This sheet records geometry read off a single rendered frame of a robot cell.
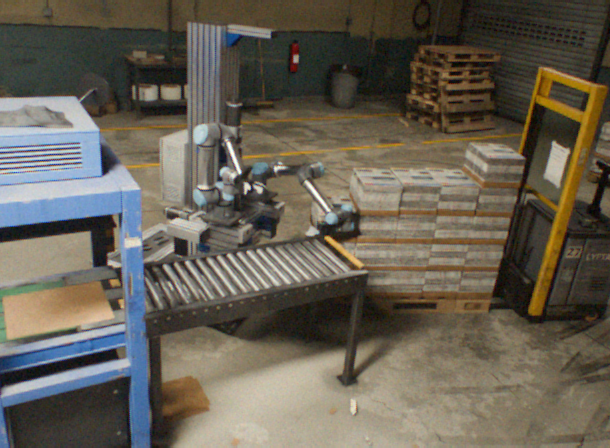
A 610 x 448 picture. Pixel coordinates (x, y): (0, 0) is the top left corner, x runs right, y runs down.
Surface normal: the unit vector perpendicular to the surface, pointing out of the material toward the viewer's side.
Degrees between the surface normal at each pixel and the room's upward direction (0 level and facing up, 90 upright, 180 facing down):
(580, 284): 90
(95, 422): 90
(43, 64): 90
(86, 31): 90
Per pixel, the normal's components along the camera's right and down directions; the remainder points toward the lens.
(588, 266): 0.13, 0.42
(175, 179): -0.42, 0.34
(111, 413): 0.47, 0.40
